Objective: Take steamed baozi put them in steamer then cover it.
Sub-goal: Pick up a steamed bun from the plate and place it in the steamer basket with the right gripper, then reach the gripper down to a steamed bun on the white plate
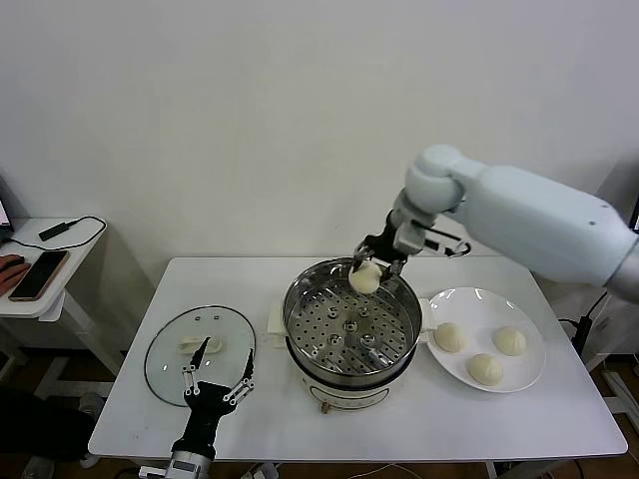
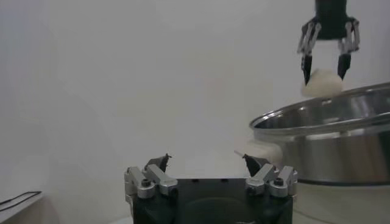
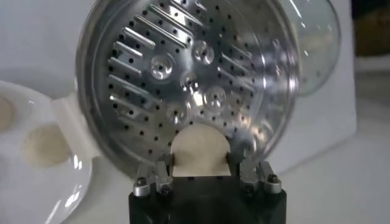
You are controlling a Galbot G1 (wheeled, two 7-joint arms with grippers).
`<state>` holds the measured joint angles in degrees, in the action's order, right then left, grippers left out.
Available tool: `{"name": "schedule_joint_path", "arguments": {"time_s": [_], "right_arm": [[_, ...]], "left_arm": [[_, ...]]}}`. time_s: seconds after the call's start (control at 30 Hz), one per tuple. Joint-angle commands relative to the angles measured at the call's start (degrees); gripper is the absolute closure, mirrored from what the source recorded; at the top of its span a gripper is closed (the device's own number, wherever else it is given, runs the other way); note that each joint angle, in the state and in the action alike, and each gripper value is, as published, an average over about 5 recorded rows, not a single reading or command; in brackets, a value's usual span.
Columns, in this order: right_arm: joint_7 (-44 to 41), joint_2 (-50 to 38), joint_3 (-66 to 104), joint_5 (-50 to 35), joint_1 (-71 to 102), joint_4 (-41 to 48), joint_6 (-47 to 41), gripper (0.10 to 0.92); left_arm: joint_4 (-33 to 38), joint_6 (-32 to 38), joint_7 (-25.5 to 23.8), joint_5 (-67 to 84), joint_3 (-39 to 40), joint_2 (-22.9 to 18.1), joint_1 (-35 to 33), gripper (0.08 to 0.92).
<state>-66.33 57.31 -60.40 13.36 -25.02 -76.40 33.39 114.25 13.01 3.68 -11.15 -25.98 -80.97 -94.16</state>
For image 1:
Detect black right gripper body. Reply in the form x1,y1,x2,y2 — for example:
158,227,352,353
366,214,408,265

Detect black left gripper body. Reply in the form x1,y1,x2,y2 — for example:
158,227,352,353
174,381,236,453

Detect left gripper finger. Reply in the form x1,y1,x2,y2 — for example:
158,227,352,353
181,336,212,397
222,347,258,405

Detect white steamed baozi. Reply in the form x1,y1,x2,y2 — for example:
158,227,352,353
466,352,503,388
347,261,383,294
432,321,467,354
492,325,528,356

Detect glass lid with white handle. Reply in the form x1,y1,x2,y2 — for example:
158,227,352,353
144,304,258,408

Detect reddish person hand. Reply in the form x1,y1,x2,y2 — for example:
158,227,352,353
0,253,31,295

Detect white sneaker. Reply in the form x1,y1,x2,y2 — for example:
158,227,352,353
79,392,105,416
22,456,55,479

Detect white side desk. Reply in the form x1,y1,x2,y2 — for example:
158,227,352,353
0,217,126,400

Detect white oval plate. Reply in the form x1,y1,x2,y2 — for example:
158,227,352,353
422,285,546,394

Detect black smartphone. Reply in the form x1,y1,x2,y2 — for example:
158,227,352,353
7,249,71,303

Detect black usb adapter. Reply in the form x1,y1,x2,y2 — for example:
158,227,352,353
37,222,77,243

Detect dark laptop screen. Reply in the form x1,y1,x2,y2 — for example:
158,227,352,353
0,172,16,245

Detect thin black adapter cable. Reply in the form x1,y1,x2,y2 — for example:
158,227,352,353
3,215,108,249

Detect black desk cable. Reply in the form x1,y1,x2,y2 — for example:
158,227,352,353
556,298,608,360

